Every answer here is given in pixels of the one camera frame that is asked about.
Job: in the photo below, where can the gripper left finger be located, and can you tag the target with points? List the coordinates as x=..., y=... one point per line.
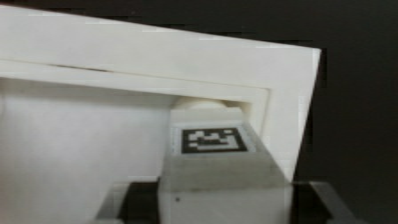
x=130, y=204

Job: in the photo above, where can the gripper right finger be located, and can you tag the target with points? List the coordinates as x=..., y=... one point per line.
x=318, y=207

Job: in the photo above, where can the white U-shaped fence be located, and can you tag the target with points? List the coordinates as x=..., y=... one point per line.
x=94, y=52

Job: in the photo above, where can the white square tabletop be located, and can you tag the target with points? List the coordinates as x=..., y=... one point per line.
x=84, y=139

